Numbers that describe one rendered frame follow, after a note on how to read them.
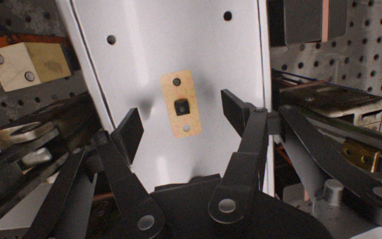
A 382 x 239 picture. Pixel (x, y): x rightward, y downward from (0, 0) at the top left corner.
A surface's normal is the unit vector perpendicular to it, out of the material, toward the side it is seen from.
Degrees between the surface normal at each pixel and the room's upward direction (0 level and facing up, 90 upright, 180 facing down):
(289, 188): 0
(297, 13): 0
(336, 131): 78
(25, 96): 0
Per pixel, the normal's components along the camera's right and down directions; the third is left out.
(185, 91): 0.08, 0.35
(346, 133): -0.94, 0.27
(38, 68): 0.98, -0.20
